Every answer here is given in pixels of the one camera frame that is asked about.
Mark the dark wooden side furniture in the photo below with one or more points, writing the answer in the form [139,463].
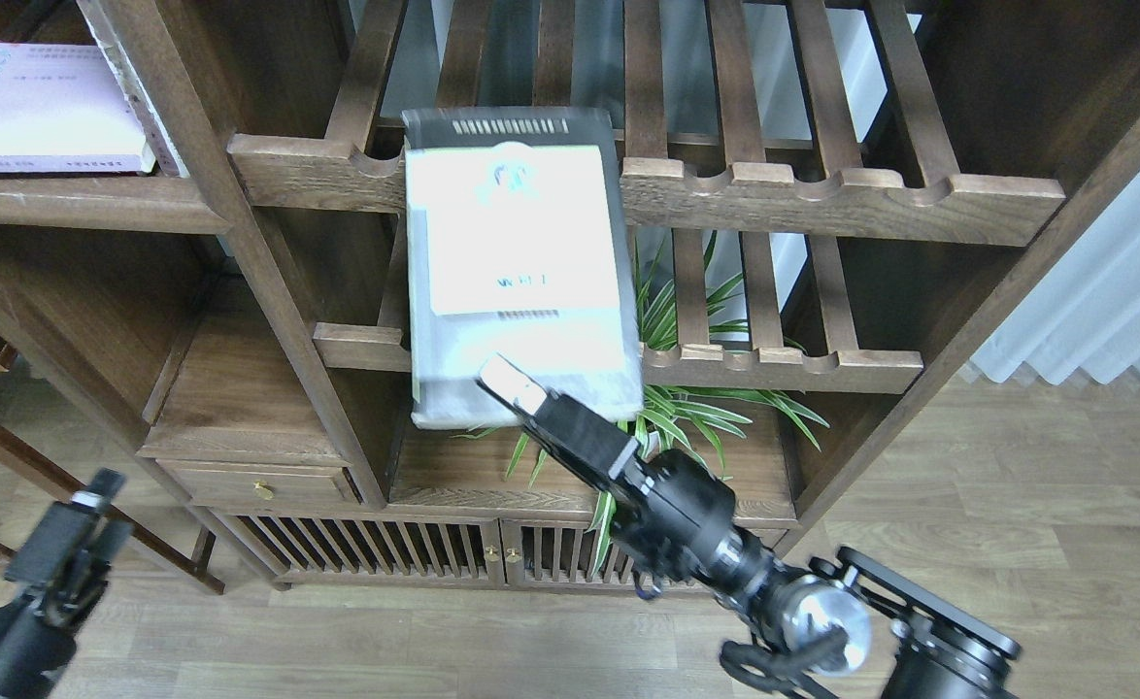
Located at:
[29,463]

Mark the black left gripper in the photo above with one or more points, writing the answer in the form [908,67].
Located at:
[62,572]

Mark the brass drawer knob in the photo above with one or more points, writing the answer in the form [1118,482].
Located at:
[262,490]

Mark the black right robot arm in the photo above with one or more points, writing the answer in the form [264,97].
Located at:
[817,624]

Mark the white upright book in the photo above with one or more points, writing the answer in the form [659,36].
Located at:
[104,33]

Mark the dark wooden bookshelf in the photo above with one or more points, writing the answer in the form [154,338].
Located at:
[890,177]

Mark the white purple paperback book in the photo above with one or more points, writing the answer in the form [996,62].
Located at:
[62,111]

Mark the white pleated curtain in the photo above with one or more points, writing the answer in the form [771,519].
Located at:
[1083,319]

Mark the yellow grey thick book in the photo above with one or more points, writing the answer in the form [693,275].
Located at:
[517,247]

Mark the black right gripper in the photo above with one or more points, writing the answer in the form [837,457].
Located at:
[673,518]

